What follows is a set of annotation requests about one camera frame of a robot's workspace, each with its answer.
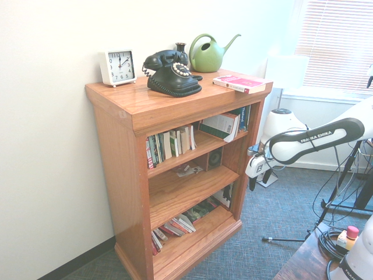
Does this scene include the pink red paperback book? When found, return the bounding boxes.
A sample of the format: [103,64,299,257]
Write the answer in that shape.
[212,75,266,95]

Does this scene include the black ceramic vase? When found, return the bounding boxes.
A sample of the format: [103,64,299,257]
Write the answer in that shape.
[175,42,189,61]

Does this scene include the black vintage rotary telephone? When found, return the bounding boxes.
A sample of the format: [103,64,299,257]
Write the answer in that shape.
[142,49,203,97]

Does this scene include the red spine paperback book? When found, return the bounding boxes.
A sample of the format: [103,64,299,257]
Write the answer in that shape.
[167,218,190,234]
[159,223,183,237]

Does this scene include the wooden bookshelf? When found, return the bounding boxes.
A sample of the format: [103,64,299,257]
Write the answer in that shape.
[85,69,274,280]

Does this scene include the white grey cover book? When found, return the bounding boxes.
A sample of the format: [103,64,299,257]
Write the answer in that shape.
[150,229,169,257]

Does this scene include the cream paperback book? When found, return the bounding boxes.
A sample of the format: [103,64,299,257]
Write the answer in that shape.
[176,128,188,155]
[162,131,173,160]

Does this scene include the upright books middle shelf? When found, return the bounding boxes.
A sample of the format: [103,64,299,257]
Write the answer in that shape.
[199,112,240,144]

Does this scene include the black camera tripod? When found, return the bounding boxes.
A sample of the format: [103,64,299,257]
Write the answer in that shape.
[262,136,373,243]

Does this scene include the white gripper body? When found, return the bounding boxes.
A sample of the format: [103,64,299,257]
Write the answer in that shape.
[245,155,275,179]

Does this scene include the teal spine travel guide book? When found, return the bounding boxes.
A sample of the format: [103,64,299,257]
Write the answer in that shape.
[238,106,248,132]

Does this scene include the white red cover book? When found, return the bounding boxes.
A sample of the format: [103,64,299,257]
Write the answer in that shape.
[175,213,196,233]

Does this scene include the white black bear cover book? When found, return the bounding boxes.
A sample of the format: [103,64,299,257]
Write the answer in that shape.
[210,183,234,211]

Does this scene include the loose photo papers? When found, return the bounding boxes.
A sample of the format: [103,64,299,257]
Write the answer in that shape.
[174,164,205,178]

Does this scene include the green plastic watering can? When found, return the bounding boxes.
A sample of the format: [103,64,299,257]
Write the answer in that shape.
[188,33,242,73]

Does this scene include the dark green spine book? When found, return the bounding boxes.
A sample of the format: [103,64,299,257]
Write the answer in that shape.
[152,134,160,167]
[157,133,166,163]

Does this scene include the coiled black cable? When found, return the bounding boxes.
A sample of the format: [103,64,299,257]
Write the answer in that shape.
[317,227,350,262]

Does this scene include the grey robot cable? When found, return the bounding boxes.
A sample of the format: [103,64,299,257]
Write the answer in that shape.
[313,125,362,225]

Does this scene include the window blinds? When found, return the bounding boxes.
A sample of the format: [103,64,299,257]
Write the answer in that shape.
[294,0,373,96]

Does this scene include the dark green cover book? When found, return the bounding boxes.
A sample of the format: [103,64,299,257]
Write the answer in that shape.
[186,198,221,225]

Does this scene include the white square alarm clock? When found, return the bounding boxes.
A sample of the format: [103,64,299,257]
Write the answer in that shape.
[97,48,138,88]

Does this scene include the wooden speaker box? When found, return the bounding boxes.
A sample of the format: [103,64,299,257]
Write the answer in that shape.
[203,146,224,173]

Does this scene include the green spine paperback book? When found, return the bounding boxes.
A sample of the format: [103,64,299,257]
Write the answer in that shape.
[170,130,179,158]

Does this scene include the white thick paperback book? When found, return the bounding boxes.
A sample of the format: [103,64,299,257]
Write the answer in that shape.
[185,124,197,152]

